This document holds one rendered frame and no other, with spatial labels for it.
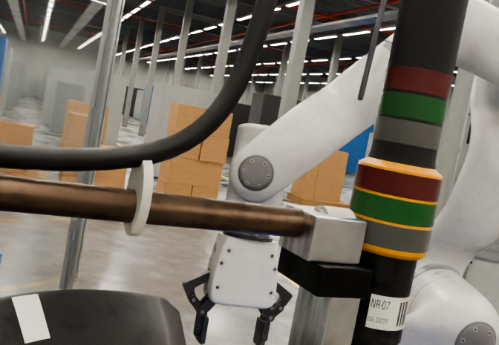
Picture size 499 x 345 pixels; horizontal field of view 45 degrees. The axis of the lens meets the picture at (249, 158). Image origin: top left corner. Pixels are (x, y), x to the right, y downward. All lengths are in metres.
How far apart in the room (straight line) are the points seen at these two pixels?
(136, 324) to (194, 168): 8.06
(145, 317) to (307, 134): 0.42
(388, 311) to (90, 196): 0.16
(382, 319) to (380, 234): 0.04
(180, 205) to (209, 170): 8.29
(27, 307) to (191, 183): 8.11
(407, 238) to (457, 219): 0.70
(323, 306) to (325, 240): 0.03
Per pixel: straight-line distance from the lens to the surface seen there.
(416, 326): 0.97
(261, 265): 0.89
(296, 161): 0.79
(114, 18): 1.74
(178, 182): 8.46
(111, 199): 0.25
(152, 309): 0.46
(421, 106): 0.31
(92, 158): 0.25
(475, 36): 0.93
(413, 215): 0.31
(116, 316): 0.44
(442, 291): 1.00
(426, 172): 0.31
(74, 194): 0.25
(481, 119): 1.04
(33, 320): 0.42
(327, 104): 0.85
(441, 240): 1.04
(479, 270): 2.20
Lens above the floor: 1.57
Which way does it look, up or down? 4 degrees down
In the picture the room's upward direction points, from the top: 11 degrees clockwise
